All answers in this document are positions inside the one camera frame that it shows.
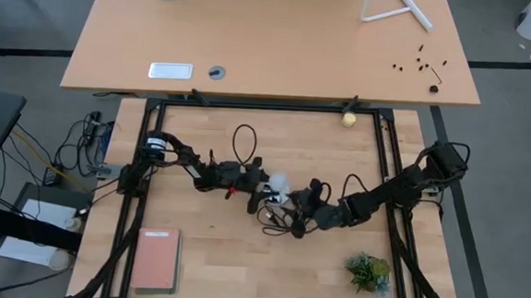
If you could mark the black frame clamp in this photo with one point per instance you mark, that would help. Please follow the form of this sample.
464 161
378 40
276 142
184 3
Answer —
351 103
200 97

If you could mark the white paper sheet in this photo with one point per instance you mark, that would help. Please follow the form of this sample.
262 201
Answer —
49 210

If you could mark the black metal beam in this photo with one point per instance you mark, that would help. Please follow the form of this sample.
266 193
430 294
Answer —
11 223

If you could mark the green artificial succulent plant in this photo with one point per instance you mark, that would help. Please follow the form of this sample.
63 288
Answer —
369 273

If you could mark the black aluminium table frame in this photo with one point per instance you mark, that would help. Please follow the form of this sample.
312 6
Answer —
268 106

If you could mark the white triangular tube stand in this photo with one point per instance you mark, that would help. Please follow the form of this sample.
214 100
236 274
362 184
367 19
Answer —
414 12

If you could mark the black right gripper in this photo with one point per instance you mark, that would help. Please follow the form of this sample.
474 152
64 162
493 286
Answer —
312 209

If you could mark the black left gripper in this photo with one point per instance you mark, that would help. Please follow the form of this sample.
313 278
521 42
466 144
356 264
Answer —
240 177

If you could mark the orange wooden desk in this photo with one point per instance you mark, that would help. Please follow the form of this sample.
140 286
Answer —
277 39

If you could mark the black allen key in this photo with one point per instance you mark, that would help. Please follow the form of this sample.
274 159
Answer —
437 76

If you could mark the clear plastic cup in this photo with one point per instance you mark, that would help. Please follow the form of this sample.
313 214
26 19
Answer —
73 224
60 260

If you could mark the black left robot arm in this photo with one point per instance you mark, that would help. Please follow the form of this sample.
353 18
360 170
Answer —
184 156

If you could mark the black power adapter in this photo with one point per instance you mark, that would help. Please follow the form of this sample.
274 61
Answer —
51 177

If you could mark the pink notebook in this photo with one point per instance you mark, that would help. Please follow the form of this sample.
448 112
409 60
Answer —
155 258

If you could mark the black round knob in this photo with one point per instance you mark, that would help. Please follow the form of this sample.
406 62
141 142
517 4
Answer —
434 88

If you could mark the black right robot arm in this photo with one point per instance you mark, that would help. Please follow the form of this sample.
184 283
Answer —
383 194

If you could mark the silver rectangular desk plate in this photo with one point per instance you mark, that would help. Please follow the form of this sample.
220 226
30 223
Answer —
170 70

